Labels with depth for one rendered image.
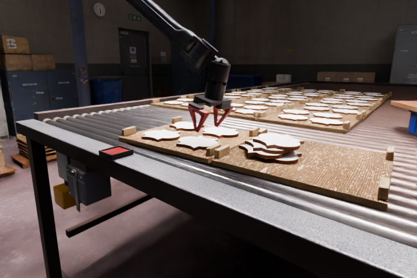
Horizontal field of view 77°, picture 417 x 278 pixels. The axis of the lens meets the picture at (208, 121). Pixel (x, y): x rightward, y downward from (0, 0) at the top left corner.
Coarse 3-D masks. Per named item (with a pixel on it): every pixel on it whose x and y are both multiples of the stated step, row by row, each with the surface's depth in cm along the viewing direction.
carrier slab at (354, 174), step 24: (312, 144) 88; (240, 168) 68; (264, 168) 67; (288, 168) 67; (312, 168) 67; (336, 168) 67; (360, 168) 67; (384, 168) 67; (336, 192) 55; (360, 192) 54
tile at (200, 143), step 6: (180, 138) 90; (186, 138) 90; (192, 138) 90; (198, 138) 90; (204, 138) 90; (210, 138) 90; (180, 144) 85; (186, 144) 84; (192, 144) 84; (198, 144) 84; (204, 144) 84; (210, 144) 84
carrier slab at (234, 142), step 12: (144, 132) 103; (180, 132) 103; (192, 132) 103; (240, 132) 103; (144, 144) 89; (156, 144) 88; (168, 144) 88; (228, 144) 88; (240, 144) 89; (180, 156) 80; (192, 156) 77; (204, 156) 76
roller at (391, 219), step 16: (80, 128) 121; (96, 128) 117; (128, 144) 98; (192, 160) 79; (240, 176) 68; (288, 192) 60; (304, 192) 58; (336, 208) 54; (352, 208) 52; (368, 208) 51; (400, 224) 47; (416, 224) 46
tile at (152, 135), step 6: (150, 132) 99; (156, 132) 99; (162, 132) 99; (168, 132) 99; (174, 132) 99; (144, 138) 94; (150, 138) 93; (156, 138) 90; (162, 138) 92; (168, 138) 91; (174, 138) 92
